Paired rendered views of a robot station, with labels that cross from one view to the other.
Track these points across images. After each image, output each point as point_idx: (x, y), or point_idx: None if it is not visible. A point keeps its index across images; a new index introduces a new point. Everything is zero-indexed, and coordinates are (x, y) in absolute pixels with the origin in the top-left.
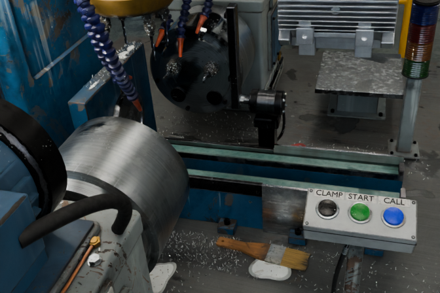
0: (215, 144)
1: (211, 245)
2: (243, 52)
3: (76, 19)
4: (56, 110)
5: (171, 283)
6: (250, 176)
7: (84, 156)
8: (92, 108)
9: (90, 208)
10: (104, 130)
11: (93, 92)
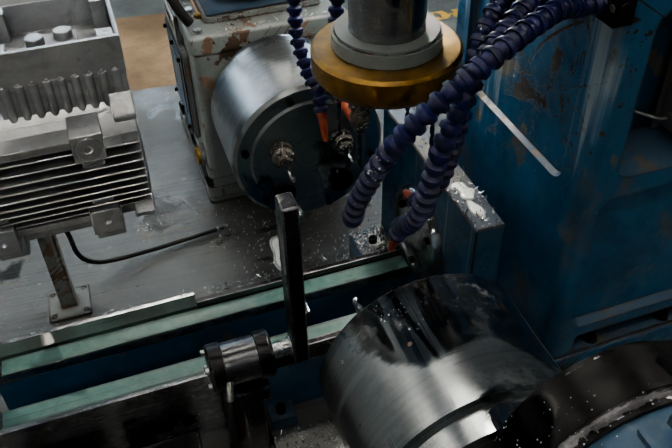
0: (313, 338)
1: None
2: (338, 392)
3: (552, 128)
4: (472, 149)
5: (267, 252)
6: (223, 314)
7: (281, 47)
8: (388, 125)
9: None
10: (296, 69)
11: (398, 119)
